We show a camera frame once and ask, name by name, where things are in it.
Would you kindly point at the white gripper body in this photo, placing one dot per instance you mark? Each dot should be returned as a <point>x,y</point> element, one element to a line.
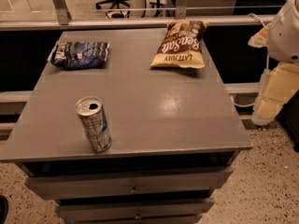
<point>284,37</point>

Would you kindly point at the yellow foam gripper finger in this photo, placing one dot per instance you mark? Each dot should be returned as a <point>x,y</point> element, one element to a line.
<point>277,87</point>

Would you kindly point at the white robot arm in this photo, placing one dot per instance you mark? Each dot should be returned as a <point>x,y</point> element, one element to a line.
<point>260,40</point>

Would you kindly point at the silver blue redbull can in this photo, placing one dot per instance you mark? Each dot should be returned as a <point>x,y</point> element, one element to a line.
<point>90,111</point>

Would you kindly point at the yellow brown chip bag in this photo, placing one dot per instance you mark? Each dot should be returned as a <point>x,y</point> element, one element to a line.
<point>181,46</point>

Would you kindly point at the lower grey drawer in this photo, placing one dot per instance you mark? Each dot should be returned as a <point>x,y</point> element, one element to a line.
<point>135,211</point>

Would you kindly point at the grey drawer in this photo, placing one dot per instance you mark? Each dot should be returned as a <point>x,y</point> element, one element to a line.
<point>135,211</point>
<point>119,184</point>

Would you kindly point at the grey drawer cabinet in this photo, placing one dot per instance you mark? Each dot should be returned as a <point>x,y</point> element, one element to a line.
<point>158,119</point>

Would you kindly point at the blue snack bag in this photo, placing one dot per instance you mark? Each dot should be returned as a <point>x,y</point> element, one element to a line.
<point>79,55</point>

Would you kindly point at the top grey drawer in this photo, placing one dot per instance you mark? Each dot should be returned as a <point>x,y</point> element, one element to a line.
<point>119,184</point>

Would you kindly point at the black shoe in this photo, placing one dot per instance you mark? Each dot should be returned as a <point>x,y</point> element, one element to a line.
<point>3,209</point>

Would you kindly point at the metal railing frame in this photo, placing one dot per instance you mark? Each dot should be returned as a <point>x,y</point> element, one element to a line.
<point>21,15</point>

